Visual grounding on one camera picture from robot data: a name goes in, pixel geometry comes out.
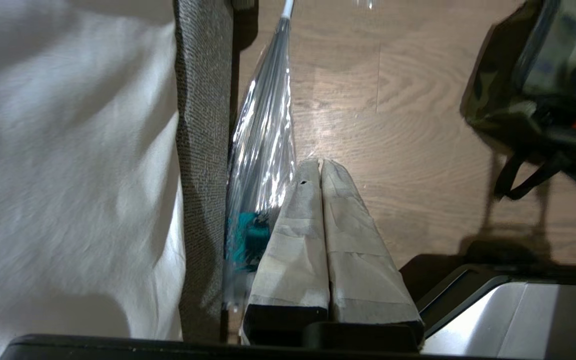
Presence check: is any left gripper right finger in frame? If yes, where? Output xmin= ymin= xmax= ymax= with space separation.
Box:
xmin=320 ymin=159 xmax=425 ymax=346

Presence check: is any grey fabric bed frame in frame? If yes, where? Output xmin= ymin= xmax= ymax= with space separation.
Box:
xmin=173 ymin=0 xmax=234 ymax=344

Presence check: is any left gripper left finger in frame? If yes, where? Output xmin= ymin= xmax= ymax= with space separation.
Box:
xmin=240 ymin=158 xmax=330 ymax=346

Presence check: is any white bed sheet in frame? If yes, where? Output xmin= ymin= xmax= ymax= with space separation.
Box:
xmin=0 ymin=0 xmax=187 ymax=360

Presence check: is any camouflage bag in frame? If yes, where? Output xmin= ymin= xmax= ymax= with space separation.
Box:
xmin=460 ymin=0 xmax=576 ymax=201

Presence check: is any plastic wrapped broom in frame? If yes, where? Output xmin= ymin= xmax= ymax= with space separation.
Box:
xmin=222 ymin=0 xmax=297 ymax=312

